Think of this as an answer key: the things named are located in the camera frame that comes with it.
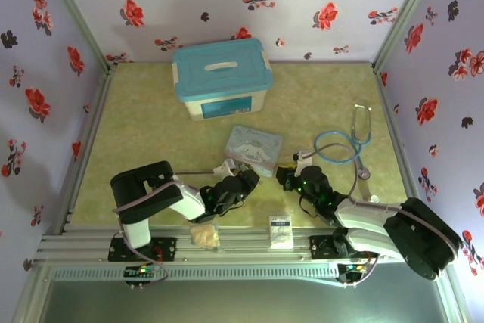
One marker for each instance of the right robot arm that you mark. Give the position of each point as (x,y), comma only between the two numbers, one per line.
(408,236)

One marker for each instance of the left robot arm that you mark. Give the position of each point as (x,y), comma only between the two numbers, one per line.
(151,190)

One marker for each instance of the cartoon print tin box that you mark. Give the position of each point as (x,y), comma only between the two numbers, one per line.
(253,149)

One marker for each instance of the bagged beige gauze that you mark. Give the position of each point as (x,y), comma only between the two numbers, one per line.
(204,236)

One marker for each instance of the white paper packet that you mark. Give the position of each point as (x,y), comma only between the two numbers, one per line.
(281,232)

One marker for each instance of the small white cap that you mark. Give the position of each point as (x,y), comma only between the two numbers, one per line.
(374,199)

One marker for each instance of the blue stethoscope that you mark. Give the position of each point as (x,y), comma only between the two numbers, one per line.
(357,137)

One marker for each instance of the perforated metal strip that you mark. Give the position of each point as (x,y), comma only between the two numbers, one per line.
(227,273)

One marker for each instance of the blue lid storage box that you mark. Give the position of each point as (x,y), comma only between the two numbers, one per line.
(223,77)

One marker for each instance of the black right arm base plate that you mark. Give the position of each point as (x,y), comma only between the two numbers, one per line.
(321,247)

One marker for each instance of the aluminium frame rail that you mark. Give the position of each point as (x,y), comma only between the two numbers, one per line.
(246,255)

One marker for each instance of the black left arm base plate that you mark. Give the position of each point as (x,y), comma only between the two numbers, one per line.
(166,249)

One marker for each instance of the aluminium frame post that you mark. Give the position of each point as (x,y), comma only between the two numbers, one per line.
(75,13)
(404,13)

